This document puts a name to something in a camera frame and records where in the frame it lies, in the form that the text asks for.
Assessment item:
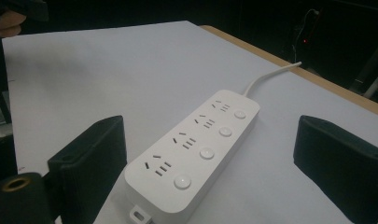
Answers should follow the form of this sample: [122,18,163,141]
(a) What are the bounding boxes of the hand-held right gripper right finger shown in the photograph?
[292,114,378,224]

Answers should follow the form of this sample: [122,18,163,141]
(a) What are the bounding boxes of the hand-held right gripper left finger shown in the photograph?
[47,115,128,224]

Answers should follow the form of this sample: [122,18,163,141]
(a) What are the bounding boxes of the white power strip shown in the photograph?
[123,89,261,224]

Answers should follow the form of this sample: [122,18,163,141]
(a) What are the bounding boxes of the dark stand leg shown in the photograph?
[0,36,13,126]

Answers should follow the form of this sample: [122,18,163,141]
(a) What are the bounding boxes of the grey metal stand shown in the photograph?
[348,38,378,98]

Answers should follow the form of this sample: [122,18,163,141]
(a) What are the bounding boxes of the white table cover sheet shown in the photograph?
[1,20,378,224]

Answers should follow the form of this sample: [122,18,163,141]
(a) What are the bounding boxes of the white power strip cable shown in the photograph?
[243,61,303,97]

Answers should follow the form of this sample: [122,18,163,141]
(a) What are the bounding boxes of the thin dark hanging cable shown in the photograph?
[290,7,321,63]

